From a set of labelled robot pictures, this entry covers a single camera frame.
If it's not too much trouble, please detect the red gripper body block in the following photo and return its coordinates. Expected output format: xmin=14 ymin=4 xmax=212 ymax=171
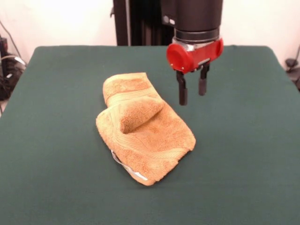
xmin=166 ymin=37 xmax=225 ymax=75

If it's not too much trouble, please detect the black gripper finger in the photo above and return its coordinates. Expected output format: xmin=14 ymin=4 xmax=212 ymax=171
xmin=198 ymin=63 xmax=210 ymax=97
xmin=175 ymin=70 xmax=189 ymax=106

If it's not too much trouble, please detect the orange-tan terry towel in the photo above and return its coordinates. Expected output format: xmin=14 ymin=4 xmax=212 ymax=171
xmin=95 ymin=72 xmax=196 ymax=188

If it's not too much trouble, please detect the black plug adapter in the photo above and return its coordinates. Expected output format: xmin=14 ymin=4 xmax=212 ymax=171
xmin=285 ymin=58 xmax=297 ymax=72

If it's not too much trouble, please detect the dark green table cloth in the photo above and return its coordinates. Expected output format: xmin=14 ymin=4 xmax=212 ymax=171
xmin=0 ymin=45 xmax=300 ymax=225

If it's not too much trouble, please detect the dark cable pile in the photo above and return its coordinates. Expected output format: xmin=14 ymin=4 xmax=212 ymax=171
xmin=289 ymin=70 xmax=300 ymax=92

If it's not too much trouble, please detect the black cable bundle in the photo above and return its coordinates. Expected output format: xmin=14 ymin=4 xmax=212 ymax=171
xmin=0 ymin=55 xmax=27 ymax=102

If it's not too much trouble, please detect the black wall plug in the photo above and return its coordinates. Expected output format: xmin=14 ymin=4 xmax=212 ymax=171
xmin=0 ymin=36 xmax=8 ymax=57

